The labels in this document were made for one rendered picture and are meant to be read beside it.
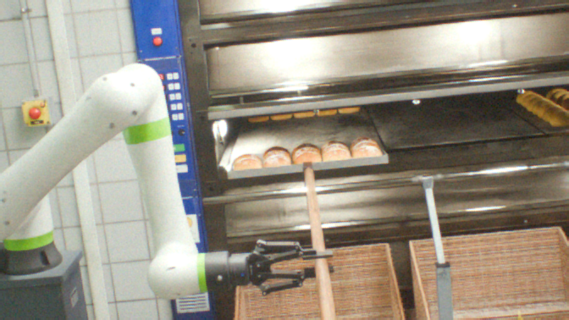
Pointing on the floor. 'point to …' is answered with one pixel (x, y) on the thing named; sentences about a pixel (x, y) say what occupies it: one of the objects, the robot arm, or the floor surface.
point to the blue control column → (162, 11)
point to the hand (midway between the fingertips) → (318, 262)
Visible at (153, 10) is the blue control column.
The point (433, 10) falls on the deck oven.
